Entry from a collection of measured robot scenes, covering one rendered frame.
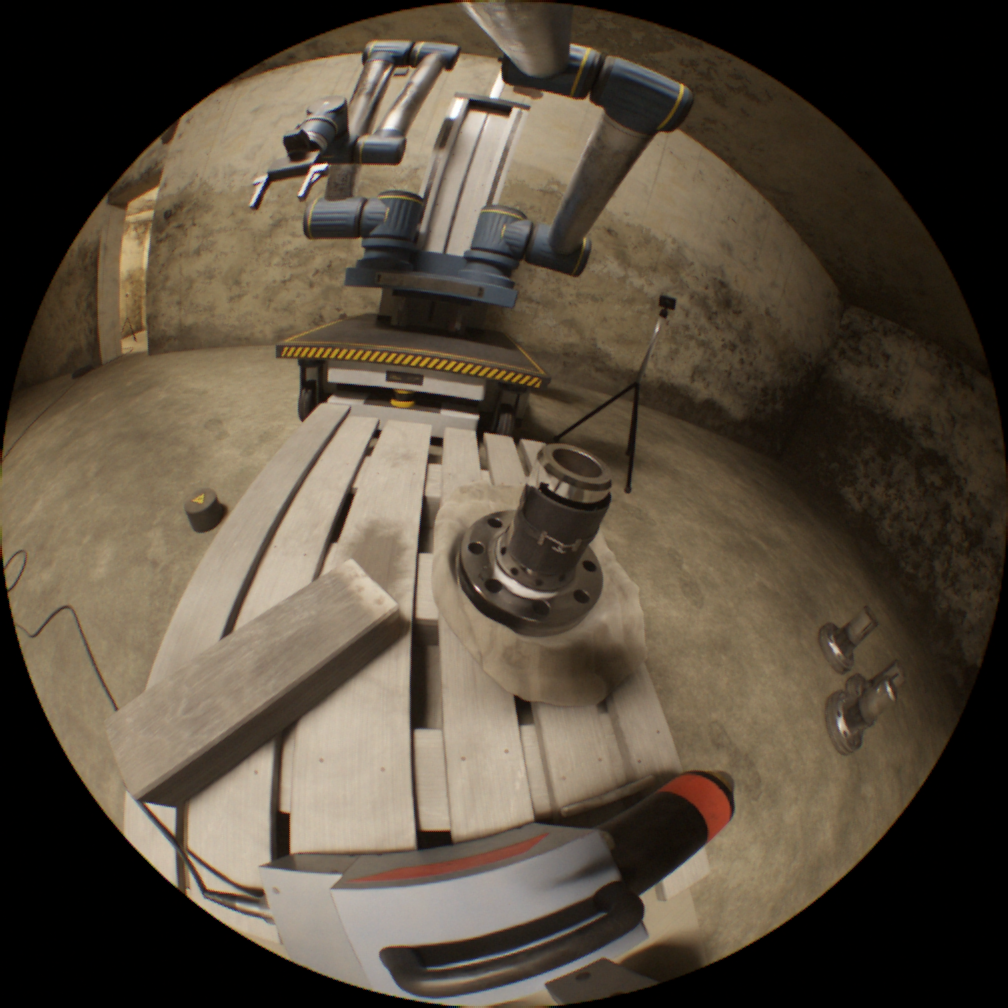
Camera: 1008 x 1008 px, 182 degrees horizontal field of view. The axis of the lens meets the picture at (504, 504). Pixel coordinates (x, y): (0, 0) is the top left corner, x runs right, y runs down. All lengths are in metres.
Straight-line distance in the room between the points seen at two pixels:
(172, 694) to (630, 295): 3.18
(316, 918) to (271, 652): 0.29
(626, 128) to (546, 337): 2.17
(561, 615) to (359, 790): 0.37
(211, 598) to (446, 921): 0.50
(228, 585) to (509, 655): 0.45
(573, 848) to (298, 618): 0.36
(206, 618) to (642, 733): 0.67
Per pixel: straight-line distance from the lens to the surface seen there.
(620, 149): 0.92
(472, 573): 0.49
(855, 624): 1.62
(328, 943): 0.37
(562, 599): 0.51
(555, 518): 0.41
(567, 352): 2.84
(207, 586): 0.59
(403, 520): 0.64
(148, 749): 0.46
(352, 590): 0.42
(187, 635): 0.55
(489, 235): 1.39
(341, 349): 1.11
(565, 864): 0.29
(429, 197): 1.75
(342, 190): 1.52
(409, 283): 1.34
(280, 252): 3.08
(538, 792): 0.48
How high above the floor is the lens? 0.57
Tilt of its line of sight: 36 degrees down
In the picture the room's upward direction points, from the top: 17 degrees clockwise
